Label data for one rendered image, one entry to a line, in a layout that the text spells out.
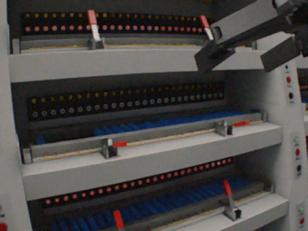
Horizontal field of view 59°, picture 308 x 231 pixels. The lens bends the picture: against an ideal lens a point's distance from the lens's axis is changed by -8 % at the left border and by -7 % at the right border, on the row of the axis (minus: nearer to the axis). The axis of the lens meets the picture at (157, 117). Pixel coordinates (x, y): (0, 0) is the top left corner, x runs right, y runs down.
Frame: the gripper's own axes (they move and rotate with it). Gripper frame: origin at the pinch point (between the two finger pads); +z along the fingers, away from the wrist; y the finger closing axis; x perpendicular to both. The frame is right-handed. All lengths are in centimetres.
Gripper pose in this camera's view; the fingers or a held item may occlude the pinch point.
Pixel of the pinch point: (240, 61)
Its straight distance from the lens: 42.9
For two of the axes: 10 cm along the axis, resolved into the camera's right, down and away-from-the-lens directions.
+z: -4.2, 2.7, 8.7
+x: -2.2, -9.6, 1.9
